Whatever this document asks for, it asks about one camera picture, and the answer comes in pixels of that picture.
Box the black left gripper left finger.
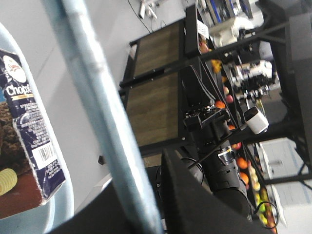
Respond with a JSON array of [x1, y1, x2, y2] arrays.
[[49, 182, 136, 234]]

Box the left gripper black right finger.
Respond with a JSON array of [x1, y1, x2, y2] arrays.
[[161, 149, 270, 234]]

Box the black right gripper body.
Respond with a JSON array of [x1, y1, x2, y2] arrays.
[[183, 108, 231, 154]]

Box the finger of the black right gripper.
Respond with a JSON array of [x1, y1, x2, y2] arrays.
[[180, 65, 215, 109]]

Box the light blue shopping basket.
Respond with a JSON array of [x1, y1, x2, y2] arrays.
[[0, 0, 163, 234]]

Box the blue Chocofolo cookie box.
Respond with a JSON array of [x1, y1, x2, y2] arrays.
[[0, 48, 66, 220]]

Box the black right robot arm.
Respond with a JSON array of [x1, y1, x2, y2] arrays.
[[181, 65, 254, 222]]

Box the wooden black-framed produce stand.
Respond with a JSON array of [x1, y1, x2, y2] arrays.
[[120, 0, 312, 234]]

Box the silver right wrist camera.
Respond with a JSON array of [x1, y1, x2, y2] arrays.
[[243, 106, 269, 135]]

